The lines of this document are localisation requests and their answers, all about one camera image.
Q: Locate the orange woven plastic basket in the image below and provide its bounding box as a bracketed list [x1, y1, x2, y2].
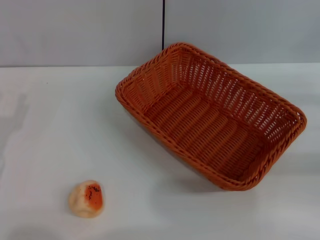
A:
[114, 42, 308, 192]

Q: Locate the cream bun with orange filling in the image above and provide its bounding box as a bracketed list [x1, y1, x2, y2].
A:
[68, 179, 104, 217]

